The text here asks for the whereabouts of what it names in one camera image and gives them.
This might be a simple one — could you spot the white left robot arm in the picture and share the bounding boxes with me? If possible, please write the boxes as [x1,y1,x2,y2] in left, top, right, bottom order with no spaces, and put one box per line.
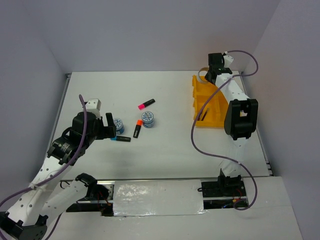
[0,110,116,240]

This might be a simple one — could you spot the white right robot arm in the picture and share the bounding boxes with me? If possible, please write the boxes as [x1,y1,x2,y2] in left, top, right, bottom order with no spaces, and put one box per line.
[204,50,259,205]

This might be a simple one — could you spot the blue paint jar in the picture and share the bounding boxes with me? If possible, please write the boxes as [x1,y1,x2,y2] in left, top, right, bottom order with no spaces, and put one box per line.
[113,118,125,135]
[141,111,155,128]

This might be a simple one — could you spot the blue highlighter marker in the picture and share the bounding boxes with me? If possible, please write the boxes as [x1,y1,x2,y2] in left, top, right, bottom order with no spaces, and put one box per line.
[110,135,131,142]

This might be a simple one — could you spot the orange highlighter marker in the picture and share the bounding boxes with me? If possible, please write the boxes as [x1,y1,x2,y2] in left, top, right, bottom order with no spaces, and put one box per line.
[133,119,143,139]

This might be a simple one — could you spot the pink highlighter marker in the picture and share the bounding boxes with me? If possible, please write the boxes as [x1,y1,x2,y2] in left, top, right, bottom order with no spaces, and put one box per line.
[138,98,156,110]

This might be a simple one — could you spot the yellow compartment tray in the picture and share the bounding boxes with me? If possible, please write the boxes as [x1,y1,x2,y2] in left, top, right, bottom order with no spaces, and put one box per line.
[192,75,229,128]

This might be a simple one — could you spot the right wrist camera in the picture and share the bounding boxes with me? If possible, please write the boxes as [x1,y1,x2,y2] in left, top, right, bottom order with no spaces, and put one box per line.
[222,51,234,68]

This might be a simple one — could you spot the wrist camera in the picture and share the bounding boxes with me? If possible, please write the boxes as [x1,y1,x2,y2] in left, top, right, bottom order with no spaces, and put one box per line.
[222,51,234,68]
[85,98,102,119]

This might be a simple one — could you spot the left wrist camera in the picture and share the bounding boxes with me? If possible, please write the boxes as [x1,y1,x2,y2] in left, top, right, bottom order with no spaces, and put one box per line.
[85,98,102,119]

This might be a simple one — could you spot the left table aluminium rail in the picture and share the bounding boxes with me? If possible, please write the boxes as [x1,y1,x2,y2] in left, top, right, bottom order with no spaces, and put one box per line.
[47,73,72,149]

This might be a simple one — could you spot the table aluminium rail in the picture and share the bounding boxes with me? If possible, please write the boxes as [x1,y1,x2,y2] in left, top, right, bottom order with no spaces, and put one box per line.
[238,70,273,176]
[47,73,72,149]

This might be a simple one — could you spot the right table aluminium rail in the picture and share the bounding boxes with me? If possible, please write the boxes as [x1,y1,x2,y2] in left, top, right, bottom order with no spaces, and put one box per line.
[238,70,273,176]

